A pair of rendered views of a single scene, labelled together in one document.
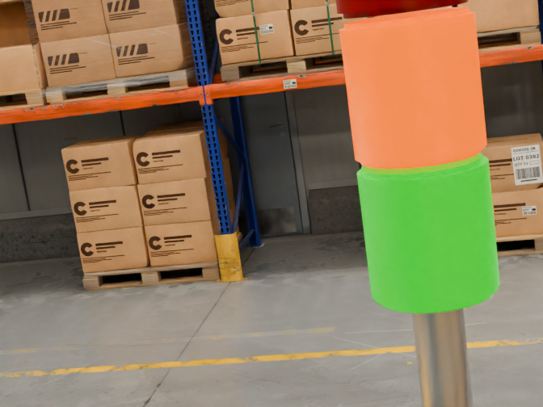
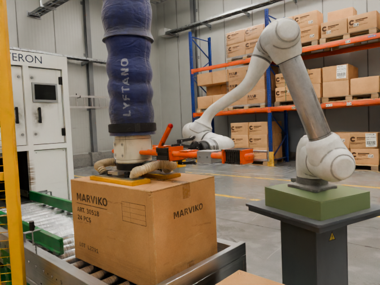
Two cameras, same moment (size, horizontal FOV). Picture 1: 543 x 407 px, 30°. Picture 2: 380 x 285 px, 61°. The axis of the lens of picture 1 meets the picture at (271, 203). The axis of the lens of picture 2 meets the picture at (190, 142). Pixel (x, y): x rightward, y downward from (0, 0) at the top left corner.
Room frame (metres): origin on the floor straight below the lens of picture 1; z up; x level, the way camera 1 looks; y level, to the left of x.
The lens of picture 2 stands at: (-0.64, -2.02, 1.19)
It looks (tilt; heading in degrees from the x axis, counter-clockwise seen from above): 3 degrees down; 30
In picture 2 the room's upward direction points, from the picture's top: 3 degrees counter-clockwise
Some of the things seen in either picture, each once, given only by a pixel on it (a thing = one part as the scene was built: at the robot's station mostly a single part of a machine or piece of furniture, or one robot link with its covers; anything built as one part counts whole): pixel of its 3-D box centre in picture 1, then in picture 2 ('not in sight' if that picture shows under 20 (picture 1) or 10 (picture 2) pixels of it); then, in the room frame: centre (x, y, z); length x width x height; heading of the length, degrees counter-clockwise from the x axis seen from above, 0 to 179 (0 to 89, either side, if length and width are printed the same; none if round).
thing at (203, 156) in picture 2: not in sight; (208, 156); (0.46, -1.47, 1.07); 0.07 x 0.07 x 0.04; 77
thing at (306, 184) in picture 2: not in sight; (309, 181); (1.13, -1.72, 0.87); 0.22 x 0.18 x 0.06; 61
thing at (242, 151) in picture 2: not in sight; (237, 156); (0.43, -1.60, 1.08); 0.08 x 0.07 x 0.05; 77
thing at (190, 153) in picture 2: not in sight; (180, 150); (0.64, -1.24, 1.08); 0.93 x 0.30 x 0.04; 77
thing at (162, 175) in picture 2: not in sight; (150, 171); (0.66, -1.04, 0.97); 0.34 x 0.10 x 0.05; 77
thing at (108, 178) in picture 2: not in sight; (118, 176); (0.48, -1.00, 0.97); 0.34 x 0.10 x 0.05; 77
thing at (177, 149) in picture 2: not in sight; (169, 152); (0.51, -1.26, 1.08); 0.10 x 0.08 x 0.06; 167
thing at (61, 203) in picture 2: not in sight; (75, 204); (1.11, 0.05, 0.60); 1.60 x 0.10 x 0.09; 77
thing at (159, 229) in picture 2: not in sight; (142, 217); (0.59, -1.03, 0.75); 0.60 x 0.40 x 0.40; 79
